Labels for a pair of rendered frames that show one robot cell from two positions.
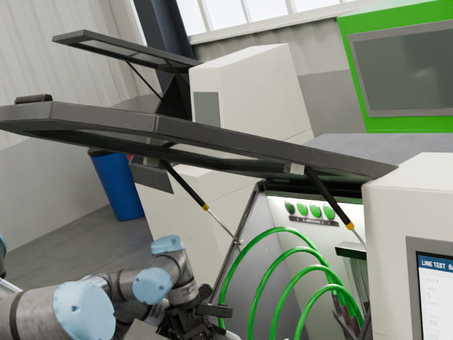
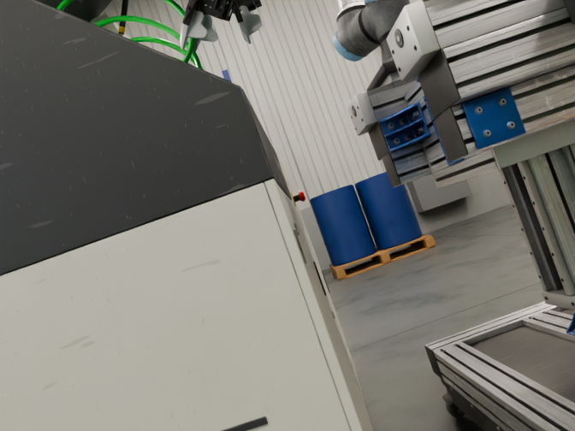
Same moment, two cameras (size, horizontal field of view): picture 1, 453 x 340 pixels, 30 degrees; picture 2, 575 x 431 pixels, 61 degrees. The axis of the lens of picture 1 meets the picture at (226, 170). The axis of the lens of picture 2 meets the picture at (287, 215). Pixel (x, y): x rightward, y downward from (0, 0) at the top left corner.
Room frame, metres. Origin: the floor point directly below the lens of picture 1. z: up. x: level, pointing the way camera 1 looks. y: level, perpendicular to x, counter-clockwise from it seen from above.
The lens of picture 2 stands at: (2.95, 0.82, 0.69)
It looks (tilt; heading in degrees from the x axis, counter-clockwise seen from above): 2 degrees up; 214
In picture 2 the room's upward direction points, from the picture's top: 19 degrees counter-clockwise
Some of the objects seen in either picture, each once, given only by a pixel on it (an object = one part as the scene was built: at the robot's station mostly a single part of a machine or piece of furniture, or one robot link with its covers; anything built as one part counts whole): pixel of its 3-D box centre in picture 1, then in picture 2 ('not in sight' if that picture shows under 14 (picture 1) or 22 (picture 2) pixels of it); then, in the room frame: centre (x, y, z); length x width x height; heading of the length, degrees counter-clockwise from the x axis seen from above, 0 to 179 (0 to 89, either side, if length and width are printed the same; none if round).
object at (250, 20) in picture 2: not in sight; (249, 22); (1.89, 0.19, 1.25); 0.06 x 0.03 x 0.09; 122
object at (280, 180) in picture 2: not in sight; (266, 163); (2.01, 0.18, 0.87); 0.62 x 0.04 x 0.16; 32
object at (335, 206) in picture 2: not in sight; (367, 222); (-2.59, -1.82, 0.51); 1.20 x 0.85 x 1.02; 125
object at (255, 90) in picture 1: (196, 149); not in sight; (5.66, 0.15, 1.00); 1.30 x 1.09 x 1.99; 23
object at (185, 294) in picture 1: (182, 291); not in sight; (1.87, 0.18, 1.44); 0.08 x 0.08 x 0.05
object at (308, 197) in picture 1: (325, 197); not in sight; (2.28, -0.24, 1.43); 0.54 x 0.03 x 0.02; 32
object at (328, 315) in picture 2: not in sight; (333, 333); (2.01, 0.20, 0.44); 0.65 x 0.02 x 0.68; 32
